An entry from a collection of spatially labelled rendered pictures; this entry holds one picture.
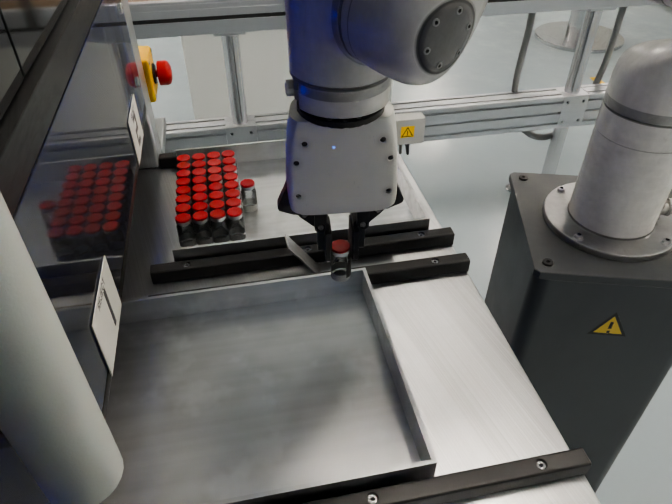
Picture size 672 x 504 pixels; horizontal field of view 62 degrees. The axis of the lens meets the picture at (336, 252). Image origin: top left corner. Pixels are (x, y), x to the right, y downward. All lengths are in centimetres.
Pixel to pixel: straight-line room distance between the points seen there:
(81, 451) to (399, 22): 28
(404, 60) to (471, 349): 38
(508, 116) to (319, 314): 150
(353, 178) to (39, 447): 38
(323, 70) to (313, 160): 9
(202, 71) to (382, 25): 202
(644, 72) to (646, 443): 122
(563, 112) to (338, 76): 176
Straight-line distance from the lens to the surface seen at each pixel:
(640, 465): 175
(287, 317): 67
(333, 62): 43
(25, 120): 40
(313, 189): 50
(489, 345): 66
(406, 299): 69
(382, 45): 37
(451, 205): 243
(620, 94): 80
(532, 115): 212
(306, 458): 56
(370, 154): 49
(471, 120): 202
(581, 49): 211
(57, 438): 18
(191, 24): 167
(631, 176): 83
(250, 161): 96
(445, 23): 37
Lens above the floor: 136
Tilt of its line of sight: 40 degrees down
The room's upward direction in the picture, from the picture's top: straight up
